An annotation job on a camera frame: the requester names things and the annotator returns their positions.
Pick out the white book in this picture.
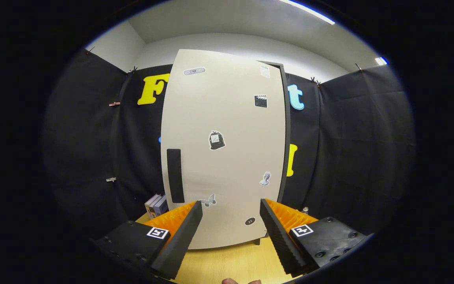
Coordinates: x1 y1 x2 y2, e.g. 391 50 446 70
145 194 160 219

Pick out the black backdrop cloth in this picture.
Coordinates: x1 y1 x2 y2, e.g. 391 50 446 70
44 49 416 241

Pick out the black door handle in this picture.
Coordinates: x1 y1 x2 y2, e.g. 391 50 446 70
166 148 185 204

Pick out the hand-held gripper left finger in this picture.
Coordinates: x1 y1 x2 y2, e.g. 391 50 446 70
93 200 203 280

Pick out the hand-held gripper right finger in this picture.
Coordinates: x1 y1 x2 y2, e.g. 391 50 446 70
259 198 369 278

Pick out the grey shoe cabinet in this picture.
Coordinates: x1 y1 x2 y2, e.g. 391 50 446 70
257 60 292 246

